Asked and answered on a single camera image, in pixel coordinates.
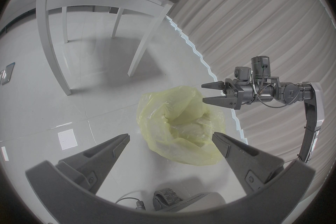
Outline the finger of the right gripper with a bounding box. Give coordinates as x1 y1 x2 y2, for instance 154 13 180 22
202 95 236 110
201 81 228 90

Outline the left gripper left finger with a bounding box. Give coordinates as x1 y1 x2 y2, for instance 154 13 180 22
56 134 131 195

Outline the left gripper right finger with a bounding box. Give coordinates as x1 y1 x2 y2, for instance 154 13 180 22
212 132 285 193

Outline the yellow plastic bag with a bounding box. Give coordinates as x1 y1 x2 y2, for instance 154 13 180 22
136 86 227 166

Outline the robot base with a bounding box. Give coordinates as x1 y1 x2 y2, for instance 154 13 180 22
152 187 226 212

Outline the white curtain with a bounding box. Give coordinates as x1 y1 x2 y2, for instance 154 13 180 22
167 0 336 173

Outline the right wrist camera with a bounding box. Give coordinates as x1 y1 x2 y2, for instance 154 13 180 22
234 66 252 85

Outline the black cable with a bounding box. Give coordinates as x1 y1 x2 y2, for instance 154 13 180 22
115 196 146 211

